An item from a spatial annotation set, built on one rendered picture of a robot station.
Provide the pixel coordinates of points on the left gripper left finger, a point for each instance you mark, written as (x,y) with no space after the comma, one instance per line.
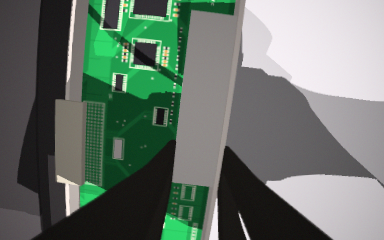
(125,211)

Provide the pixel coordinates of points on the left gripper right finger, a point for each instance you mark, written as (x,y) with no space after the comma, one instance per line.
(266,216)

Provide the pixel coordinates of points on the grey flat mat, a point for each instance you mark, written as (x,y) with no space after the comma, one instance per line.
(307,115)

